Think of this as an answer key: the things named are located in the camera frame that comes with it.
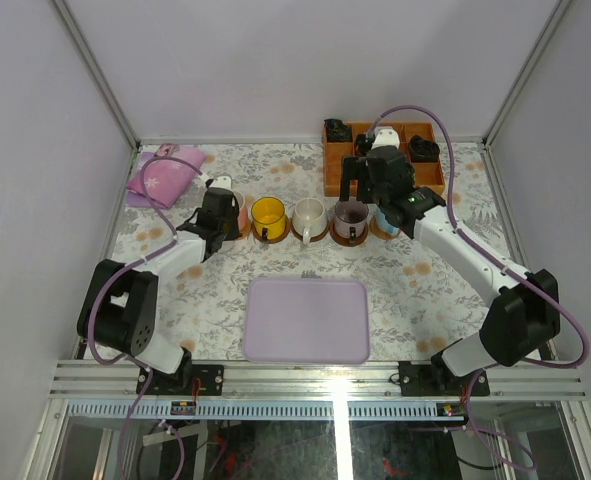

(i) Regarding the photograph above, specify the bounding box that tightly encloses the white floral tablecloth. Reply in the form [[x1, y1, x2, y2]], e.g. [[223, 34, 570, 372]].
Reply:
[[83, 142, 545, 361]]

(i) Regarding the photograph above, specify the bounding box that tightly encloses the grey purple ceramic mug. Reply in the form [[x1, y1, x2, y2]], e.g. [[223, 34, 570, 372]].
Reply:
[[333, 199, 369, 238]]

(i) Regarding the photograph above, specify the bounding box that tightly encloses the orange wooden compartment tray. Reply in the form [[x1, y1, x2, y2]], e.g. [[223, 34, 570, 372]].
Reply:
[[322, 122, 446, 197]]

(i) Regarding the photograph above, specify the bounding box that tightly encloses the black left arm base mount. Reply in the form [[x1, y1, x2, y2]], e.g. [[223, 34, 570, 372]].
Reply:
[[145, 348, 225, 397]]

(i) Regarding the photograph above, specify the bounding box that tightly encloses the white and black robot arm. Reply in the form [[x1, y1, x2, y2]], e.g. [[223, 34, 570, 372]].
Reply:
[[77, 187, 240, 395], [340, 146, 560, 395]]

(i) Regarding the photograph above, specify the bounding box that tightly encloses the lavender plastic serving tray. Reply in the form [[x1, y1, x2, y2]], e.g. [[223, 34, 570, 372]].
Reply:
[[242, 278, 371, 365]]

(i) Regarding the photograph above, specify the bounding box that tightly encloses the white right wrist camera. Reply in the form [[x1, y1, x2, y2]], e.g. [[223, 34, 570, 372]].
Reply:
[[371, 126, 401, 149]]

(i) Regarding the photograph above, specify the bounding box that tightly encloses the yellow ceramic mug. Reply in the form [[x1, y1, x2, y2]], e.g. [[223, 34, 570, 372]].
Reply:
[[251, 197, 287, 239]]

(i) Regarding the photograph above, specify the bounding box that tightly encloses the dark wooden grooved coaster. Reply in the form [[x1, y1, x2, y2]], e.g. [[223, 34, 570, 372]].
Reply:
[[251, 217, 291, 245], [330, 223, 369, 248], [290, 221, 331, 244]]

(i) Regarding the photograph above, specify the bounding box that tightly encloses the light bamboo coaster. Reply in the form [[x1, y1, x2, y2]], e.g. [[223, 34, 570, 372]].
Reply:
[[369, 217, 400, 241], [238, 222, 252, 240]]

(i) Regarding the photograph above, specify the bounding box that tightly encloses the dark floral rolled cloth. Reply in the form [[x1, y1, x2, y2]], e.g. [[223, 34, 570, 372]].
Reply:
[[324, 118, 352, 143], [354, 132, 375, 157], [408, 135, 440, 163]]

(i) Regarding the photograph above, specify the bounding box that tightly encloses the pink ceramic mug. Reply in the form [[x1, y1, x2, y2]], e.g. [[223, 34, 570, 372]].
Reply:
[[234, 191, 249, 233]]

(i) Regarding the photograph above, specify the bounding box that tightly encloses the pink folded cloth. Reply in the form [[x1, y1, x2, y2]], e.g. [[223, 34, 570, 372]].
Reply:
[[126, 144, 206, 210]]

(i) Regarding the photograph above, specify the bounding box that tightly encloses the white ceramic mug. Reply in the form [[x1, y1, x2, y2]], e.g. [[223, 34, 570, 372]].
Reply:
[[292, 198, 328, 245]]

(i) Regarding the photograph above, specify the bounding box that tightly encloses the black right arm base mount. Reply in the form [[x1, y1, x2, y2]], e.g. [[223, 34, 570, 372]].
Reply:
[[397, 354, 490, 398]]

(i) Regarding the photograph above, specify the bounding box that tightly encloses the blue slotted cable duct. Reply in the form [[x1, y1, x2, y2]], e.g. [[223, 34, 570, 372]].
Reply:
[[67, 402, 469, 419]]

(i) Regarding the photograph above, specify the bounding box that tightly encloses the aluminium front frame rail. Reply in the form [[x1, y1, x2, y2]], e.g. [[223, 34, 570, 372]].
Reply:
[[49, 360, 587, 402]]

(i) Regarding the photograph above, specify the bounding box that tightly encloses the light blue ceramic mug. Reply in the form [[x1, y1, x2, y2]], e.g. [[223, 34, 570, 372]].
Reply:
[[375, 209, 399, 236]]

